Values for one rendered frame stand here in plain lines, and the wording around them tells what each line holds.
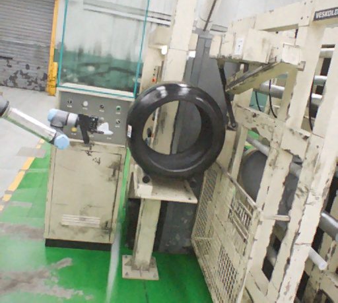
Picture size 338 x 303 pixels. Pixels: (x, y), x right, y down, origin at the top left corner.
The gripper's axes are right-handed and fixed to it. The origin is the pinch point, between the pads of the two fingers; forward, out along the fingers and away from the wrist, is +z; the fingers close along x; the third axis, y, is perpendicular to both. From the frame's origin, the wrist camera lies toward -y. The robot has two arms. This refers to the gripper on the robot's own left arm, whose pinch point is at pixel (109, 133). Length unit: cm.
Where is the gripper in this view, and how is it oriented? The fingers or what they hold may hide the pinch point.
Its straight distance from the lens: 186.1
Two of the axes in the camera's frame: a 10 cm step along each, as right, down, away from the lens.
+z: 9.5, 2.5, 2.0
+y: 2.9, -9.4, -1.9
